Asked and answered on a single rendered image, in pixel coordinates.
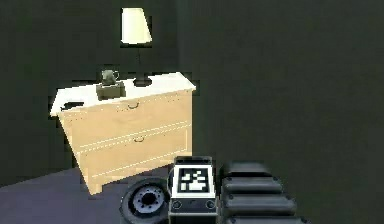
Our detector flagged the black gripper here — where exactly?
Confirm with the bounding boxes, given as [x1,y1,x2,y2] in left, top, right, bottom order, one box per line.
[119,177,172,224]

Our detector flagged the beige chest of drawers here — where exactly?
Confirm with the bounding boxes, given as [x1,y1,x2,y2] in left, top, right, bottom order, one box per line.
[49,71,197,196]

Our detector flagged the grey tissue box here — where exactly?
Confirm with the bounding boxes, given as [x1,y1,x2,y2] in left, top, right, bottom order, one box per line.
[95,69,127,101]

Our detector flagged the small black flat object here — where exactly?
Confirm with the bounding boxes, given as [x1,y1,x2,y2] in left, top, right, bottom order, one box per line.
[60,101,85,112]

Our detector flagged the white shade table lamp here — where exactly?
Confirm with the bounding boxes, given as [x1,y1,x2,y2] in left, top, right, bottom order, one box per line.
[120,7,154,88]

